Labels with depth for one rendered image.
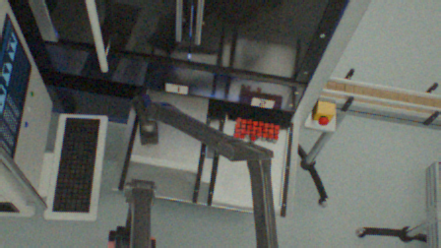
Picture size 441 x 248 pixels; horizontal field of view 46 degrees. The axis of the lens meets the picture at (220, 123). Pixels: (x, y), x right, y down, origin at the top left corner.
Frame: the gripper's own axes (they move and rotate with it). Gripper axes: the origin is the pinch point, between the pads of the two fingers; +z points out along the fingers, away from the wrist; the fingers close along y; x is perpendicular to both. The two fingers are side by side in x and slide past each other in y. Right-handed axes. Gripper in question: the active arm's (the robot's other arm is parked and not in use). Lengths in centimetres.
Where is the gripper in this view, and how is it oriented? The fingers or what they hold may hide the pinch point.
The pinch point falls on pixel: (149, 140)
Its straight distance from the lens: 203.9
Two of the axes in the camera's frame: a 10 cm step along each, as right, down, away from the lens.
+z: -1.0, 4.2, 9.0
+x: -9.9, 0.7, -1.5
